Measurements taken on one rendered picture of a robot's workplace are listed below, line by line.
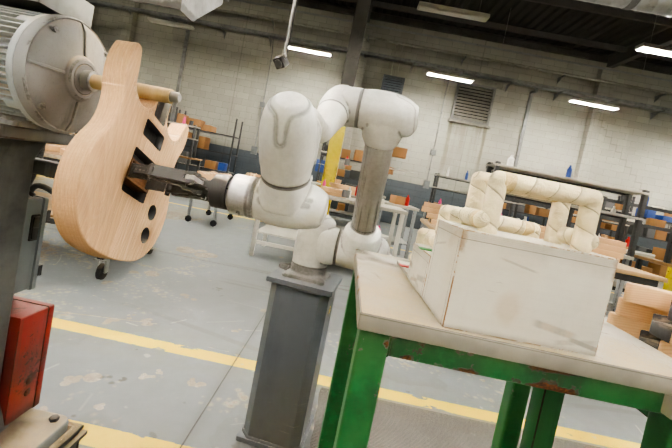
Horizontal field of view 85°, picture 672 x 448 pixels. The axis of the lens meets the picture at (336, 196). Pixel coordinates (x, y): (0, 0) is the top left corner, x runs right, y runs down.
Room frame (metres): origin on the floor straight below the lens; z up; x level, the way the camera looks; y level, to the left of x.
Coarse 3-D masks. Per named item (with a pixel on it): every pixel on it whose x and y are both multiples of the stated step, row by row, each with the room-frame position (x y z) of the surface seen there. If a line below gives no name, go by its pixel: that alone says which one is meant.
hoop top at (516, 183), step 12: (504, 180) 0.63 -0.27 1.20; (516, 180) 0.63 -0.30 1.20; (528, 180) 0.63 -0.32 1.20; (540, 180) 0.63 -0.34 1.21; (516, 192) 0.64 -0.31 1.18; (528, 192) 0.63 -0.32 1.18; (540, 192) 0.63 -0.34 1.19; (552, 192) 0.63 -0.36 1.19; (564, 192) 0.63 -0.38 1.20; (576, 192) 0.63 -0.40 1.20; (588, 192) 0.63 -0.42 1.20; (576, 204) 0.64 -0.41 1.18
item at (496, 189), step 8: (488, 184) 0.64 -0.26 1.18; (496, 184) 0.63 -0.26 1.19; (504, 184) 0.63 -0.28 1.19; (488, 192) 0.64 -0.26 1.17; (496, 192) 0.63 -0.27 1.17; (504, 192) 0.63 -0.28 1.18; (488, 200) 0.63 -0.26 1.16; (496, 200) 0.63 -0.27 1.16; (488, 208) 0.63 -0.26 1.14; (496, 208) 0.63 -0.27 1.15; (488, 216) 0.63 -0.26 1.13; (496, 216) 0.63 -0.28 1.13; (488, 224) 0.63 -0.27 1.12; (496, 224) 0.63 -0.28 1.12; (488, 232) 0.63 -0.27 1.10; (496, 232) 0.63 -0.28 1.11
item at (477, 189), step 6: (474, 180) 0.72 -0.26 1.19; (480, 180) 0.71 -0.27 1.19; (474, 186) 0.71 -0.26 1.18; (480, 186) 0.71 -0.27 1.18; (486, 186) 0.71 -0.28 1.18; (468, 192) 0.73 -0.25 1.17; (474, 192) 0.71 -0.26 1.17; (480, 192) 0.71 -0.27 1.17; (468, 198) 0.72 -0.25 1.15; (474, 198) 0.71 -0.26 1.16; (480, 198) 0.71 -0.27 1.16; (468, 204) 0.72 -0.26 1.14; (474, 204) 0.71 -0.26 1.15; (480, 204) 0.71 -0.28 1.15; (462, 222) 0.72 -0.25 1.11
